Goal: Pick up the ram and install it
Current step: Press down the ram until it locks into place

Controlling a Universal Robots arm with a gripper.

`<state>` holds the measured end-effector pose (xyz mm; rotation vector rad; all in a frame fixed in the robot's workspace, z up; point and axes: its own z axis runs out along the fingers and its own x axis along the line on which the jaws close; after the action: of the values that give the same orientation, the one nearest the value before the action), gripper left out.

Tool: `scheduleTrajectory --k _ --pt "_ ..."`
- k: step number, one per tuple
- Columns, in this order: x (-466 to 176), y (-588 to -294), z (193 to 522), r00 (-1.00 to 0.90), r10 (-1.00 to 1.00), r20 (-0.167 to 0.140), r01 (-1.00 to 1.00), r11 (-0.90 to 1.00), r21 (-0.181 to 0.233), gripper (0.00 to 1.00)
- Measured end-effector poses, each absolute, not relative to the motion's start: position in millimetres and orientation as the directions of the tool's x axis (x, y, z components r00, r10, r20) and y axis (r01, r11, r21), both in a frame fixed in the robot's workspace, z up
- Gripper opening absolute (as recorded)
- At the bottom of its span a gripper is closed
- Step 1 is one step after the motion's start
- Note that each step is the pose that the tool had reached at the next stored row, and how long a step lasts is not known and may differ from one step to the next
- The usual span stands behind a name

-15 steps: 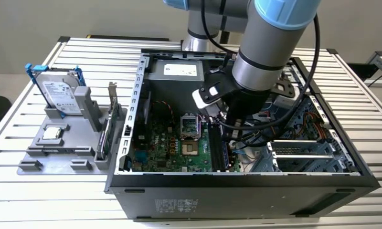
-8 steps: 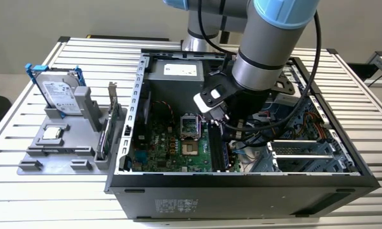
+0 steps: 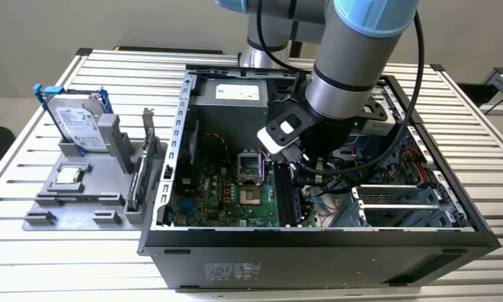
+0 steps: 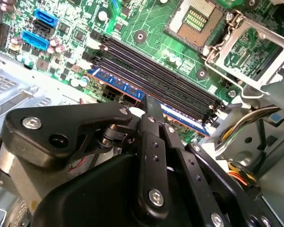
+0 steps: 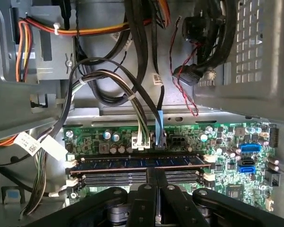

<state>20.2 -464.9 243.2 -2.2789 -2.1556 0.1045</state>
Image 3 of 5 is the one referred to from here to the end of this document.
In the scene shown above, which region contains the black open PC case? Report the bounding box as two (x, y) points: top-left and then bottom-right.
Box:
(137, 64), (502, 290)

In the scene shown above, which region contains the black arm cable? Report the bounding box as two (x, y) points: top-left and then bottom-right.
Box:
(256, 0), (425, 194)

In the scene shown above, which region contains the grey parts rack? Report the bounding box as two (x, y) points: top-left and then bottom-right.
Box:
(22, 113), (169, 233)

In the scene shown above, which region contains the CPU socket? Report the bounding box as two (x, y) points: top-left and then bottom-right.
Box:
(240, 185), (264, 205)

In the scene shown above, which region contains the silver CPU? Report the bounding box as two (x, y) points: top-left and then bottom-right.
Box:
(55, 168), (84, 185)

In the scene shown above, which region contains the green motherboard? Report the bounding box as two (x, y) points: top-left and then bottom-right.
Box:
(173, 154), (320, 228)

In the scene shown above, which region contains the metal disk bay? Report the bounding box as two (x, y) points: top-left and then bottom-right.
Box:
(352, 184), (458, 228)

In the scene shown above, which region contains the metal socket cover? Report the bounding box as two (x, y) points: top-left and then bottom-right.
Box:
(237, 152), (264, 185)

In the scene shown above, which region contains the orange red wire bundle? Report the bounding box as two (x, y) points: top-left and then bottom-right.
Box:
(388, 147), (432, 189)

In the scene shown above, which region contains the green graphics card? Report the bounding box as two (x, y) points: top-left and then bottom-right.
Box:
(125, 108), (160, 210)

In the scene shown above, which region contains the hard disk in blue carrier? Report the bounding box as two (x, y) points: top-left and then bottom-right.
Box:
(32, 83), (115, 157)

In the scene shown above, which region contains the red black twisted wire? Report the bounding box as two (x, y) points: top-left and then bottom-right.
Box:
(199, 132), (232, 166)

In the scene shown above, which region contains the grey power supply unit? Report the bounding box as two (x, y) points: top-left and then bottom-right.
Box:
(191, 78), (272, 148)

